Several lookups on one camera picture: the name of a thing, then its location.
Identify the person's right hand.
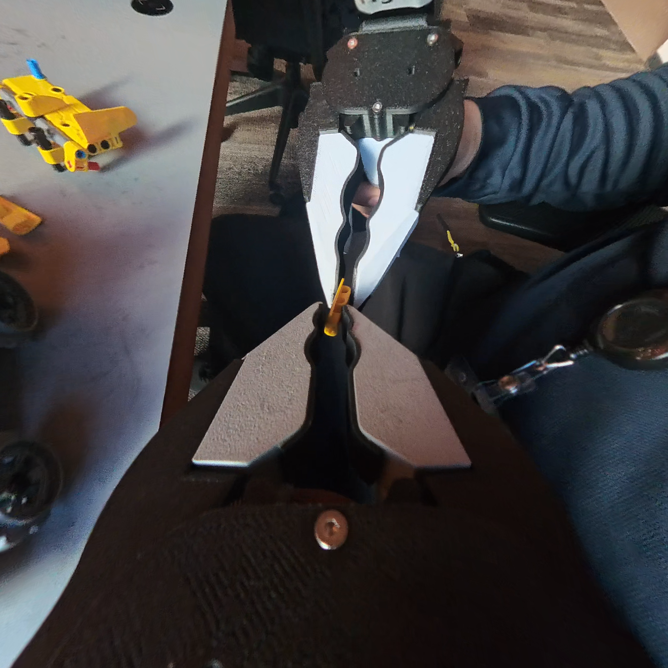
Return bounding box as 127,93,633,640
353,98,483,216

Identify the yellow toy brick assembly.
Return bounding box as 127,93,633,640
0,59,138,173

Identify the beige cardboard box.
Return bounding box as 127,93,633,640
600,0,668,63

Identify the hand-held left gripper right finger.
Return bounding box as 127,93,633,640
346,307,473,470

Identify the small yellow toy brick piece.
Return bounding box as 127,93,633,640
324,278,351,336

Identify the yellow toy wedge panel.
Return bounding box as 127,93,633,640
0,196,43,235

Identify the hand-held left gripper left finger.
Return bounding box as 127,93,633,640
192,302,321,469

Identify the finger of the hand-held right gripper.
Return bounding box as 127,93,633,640
306,132,362,301
354,133,437,310

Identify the person's right forearm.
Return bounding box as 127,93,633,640
433,65,668,212

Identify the black bag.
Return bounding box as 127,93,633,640
201,211,528,376

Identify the metal badge reel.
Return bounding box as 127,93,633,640
471,296,668,415

